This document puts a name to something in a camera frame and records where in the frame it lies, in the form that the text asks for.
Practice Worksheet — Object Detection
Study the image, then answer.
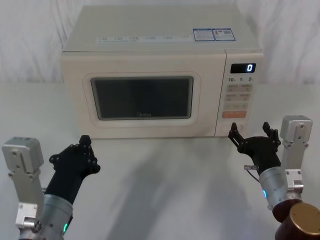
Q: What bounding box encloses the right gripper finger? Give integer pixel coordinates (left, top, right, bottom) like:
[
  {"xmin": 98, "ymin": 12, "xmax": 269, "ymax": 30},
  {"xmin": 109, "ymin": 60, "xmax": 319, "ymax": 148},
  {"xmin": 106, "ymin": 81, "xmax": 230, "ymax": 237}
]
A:
[
  {"xmin": 261, "ymin": 121, "xmax": 282, "ymax": 151},
  {"xmin": 227, "ymin": 122, "xmax": 247, "ymax": 151}
]

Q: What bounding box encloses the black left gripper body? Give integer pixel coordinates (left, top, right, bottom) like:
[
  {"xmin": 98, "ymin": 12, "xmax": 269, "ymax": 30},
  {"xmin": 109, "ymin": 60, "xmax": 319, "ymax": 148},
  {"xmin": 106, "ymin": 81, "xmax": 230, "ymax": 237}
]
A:
[{"xmin": 44, "ymin": 151, "xmax": 98, "ymax": 205}]

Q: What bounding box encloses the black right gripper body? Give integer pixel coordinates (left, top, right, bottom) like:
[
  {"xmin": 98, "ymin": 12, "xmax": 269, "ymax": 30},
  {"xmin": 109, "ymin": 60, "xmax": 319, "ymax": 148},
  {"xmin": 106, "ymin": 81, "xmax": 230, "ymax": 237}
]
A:
[{"xmin": 237, "ymin": 135, "xmax": 282, "ymax": 176}]

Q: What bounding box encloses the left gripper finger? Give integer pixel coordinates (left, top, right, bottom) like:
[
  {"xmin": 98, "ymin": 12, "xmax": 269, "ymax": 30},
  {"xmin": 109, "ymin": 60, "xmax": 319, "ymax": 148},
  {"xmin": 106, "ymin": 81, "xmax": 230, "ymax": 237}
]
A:
[
  {"xmin": 48, "ymin": 134, "xmax": 87, "ymax": 165},
  {"xmin": 85, "ymin": 134, "xmax": 102, "ymax": 174}
]

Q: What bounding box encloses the oven control panel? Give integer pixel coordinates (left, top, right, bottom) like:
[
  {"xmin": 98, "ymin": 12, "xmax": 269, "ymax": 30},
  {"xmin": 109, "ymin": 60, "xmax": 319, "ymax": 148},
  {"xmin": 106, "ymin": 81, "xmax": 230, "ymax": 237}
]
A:
[{"xmin": 214, "ymin": 49, "xmax": 265, "ymax": 138}]

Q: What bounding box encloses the white table cloth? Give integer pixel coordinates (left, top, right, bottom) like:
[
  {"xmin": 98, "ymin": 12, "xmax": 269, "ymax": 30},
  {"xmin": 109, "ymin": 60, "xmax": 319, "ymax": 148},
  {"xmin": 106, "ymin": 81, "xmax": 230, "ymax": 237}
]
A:
[{"xmin": 0, "ymin": 81, "xmax": 320, "ymax": 240}]

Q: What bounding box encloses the cream microwave oven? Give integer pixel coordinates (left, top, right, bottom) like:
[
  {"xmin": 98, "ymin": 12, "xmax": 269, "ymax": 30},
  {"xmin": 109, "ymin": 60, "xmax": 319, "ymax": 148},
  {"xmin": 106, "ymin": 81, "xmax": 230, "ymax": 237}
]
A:
[{"xmin": 59, "ymin": 4, "xmax": 265, "ymax": 140}]

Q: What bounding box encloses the thin dark gripper cable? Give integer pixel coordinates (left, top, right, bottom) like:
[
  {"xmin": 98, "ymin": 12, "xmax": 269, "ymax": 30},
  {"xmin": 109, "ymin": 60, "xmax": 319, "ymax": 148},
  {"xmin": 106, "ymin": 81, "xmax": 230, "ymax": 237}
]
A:
[{"xmin": 243, "ymin": 164, "xmax": 261, "ymax": 182}]

